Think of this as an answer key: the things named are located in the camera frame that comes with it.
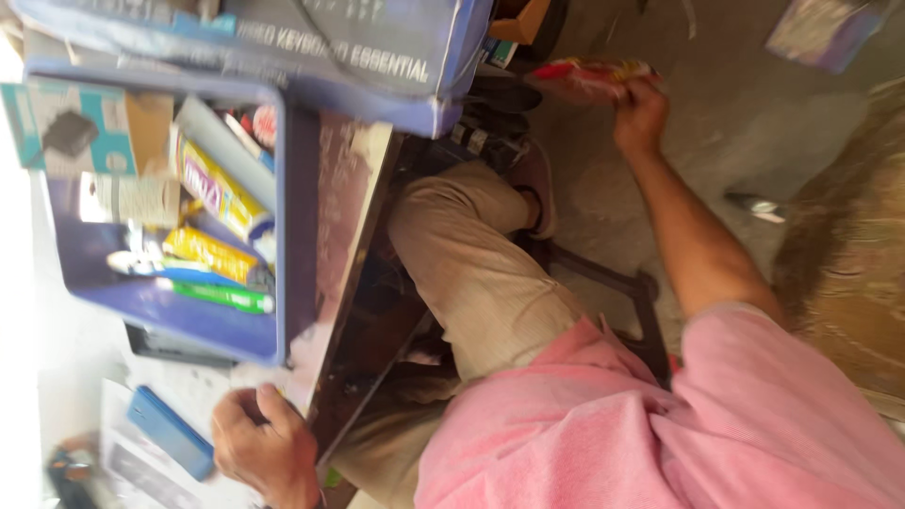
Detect brown woven sack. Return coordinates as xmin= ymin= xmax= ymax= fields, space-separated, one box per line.
xmin=769 ymin=76 xmax=905 ymax=425

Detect black flat tray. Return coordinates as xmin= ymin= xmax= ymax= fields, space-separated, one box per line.
xmin=125 ymin=323 xmax=239 ymax=369

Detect person's beige trousers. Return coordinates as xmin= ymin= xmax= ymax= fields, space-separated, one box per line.
xmin=327 ymin=161 xmax=589 ymax=509

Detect purple plastic packet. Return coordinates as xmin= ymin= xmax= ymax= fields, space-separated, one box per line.
xmin=764 ymin=0 xmax=900 ymax=76

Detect small teal box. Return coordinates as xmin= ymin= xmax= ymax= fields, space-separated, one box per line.
xmin=480 ymin=36 xmax=521 ymax=70

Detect yellow packet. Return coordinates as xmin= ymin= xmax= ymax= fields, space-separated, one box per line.
xmin=162 ymin=226 xmax=274 ymax=289

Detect large blue keyboard carton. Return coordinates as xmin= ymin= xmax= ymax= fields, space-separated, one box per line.
xmin=10 ymin=0 xmax=496 ymax=140

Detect white papers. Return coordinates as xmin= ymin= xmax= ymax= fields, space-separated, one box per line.
xmin=98 ymin=377 xmax=264 ymax=509

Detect blue and white tube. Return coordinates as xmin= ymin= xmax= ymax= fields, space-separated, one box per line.
xmin=107 ymin=249 xmax=250 ymax=288

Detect blue phone case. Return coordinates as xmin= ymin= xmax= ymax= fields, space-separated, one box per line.
xmin=126 ymin=385 xmax=216 ymax=482

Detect white printed box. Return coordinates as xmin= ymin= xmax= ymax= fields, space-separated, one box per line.
xmin=78 ymin=172 xmax=182 ymax=229

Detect grey roll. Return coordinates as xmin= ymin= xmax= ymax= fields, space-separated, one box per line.
xmin=174 ymin=95 xmax=279 ymax=214

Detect dark wooden table frame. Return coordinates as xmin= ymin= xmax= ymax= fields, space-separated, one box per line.
xmin=286 ymin=113 xmax=461 ymax=509

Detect blue plastic tray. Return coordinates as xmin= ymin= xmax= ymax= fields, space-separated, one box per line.
xmin=24 ymin=65 xmax=321 ymax=368

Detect red snack packet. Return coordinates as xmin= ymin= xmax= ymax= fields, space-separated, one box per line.
xmin=525 ymin=57 xmax=663 ymax=107

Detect person's pink shoe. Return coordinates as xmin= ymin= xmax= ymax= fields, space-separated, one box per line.
xmin=505 ymin=140 xmax=560 ymax=242

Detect person's right hand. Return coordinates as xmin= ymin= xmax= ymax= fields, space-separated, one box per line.
xmin=612 ymin=76 xmax=671 ymax=158

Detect yellow and purple box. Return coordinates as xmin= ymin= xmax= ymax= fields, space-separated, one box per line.
xmin=172 ymin=129 xmax=276 ymax=243

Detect teal and white carton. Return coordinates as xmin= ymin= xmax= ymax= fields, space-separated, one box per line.
xmin=0 ymin=80 xmax=175 ymax=179

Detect black bag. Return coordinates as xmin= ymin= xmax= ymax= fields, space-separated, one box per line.
xmin=450 ymin=69 xmax=544 ymax=173

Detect person's left hand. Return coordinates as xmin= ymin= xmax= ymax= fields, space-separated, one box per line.
xmin=211 ymin=384 xmax=323 ymax=509

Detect black gadget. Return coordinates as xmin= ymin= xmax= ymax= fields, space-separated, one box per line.
xmin=45 ymin=444 xmax=101 ymax=509

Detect orange cardboard box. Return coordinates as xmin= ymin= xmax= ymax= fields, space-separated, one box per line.
xmin=487 ymin=0 xmax=553 ymax=45

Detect person's pink shirt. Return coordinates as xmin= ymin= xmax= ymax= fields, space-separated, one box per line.
xmin=413 ymin=301 xmax=905 ymax=509

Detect red and white packet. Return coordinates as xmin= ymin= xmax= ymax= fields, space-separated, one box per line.
xmin=223 ymin=104 xmax=279 ymax=155

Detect shiny metal piece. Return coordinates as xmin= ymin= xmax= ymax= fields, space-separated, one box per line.
xmin=724 ymin=191 xmax=788 ymax=224

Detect dark wooden stool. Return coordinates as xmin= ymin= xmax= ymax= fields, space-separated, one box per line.
xmin=522 ymin=239 xmax=674 ymax=391

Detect green tube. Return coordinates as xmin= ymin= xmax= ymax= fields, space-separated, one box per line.
xmin=156 ymin=277 xmax=276 ymax=315

